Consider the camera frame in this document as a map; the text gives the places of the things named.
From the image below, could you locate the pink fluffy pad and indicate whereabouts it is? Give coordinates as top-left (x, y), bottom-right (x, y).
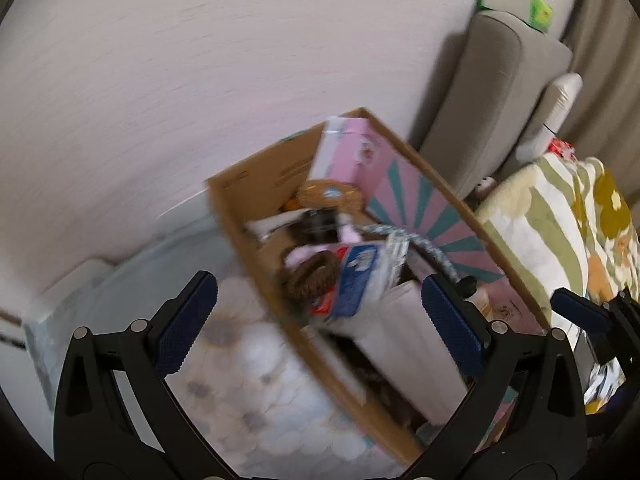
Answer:
top-left (282, 225), bottom-right (362, 266)

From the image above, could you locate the floral blue mat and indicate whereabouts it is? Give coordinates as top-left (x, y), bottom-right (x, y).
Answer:
top-left (25, 230), bottom-right (417, 479)

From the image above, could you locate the red and blue packet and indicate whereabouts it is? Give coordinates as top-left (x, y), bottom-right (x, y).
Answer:
top-left (310, 241), bottom-right (411, 324)

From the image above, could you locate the braided charging cable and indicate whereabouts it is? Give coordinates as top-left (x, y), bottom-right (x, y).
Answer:
top-left (362, 223), bottom-right (461, 286)

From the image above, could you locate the white cloth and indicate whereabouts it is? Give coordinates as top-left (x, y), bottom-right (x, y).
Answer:
top-left (330, 280), bottom-right (474, 426)

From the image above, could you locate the pink printed cardboard box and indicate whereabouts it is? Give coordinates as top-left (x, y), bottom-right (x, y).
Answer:
top-left (205, 106), bottom-right (552, 467)

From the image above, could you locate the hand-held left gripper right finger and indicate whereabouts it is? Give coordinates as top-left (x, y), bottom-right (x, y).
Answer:
top-left (400, 272), bottom-right (588, 480)

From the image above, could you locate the red printed item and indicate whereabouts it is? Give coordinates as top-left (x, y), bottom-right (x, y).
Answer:
top-left (547, 137), bottom-right (576, 161)

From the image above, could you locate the striped floral blanket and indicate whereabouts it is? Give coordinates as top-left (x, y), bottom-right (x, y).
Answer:
top-left (475, 152), bottom-right (640, 412)

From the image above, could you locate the grey cushion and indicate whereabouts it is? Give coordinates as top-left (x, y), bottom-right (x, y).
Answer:
top-left (417, 10), bottom-right (574, 202)

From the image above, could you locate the brown woven hair tie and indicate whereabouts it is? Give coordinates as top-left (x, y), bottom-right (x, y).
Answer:
top-left (285, 251), bottom-right (344, 301)

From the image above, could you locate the cream lotion bottle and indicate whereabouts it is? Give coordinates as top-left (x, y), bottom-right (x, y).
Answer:
top-left (457, 275), bottom-right (494, 319)

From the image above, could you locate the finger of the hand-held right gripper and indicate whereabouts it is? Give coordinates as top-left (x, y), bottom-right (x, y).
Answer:
top-left (550, 287), bottom-right (610, 332)

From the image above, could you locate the beige curtain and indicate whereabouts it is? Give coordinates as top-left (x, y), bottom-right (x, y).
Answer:
top-left (560, 0), bottom-right (640, 201)

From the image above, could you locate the white patterned small box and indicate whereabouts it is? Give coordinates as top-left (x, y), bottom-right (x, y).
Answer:
top-left (295, 208), bottom-right (346, 246)

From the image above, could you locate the white pillow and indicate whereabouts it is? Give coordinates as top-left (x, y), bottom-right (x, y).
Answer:
top-left (515, 72), bottom-right (584, 161)

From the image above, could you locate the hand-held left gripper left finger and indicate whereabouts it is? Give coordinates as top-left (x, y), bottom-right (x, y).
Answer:
top-left (53, 270), bottom-right (236, 480)

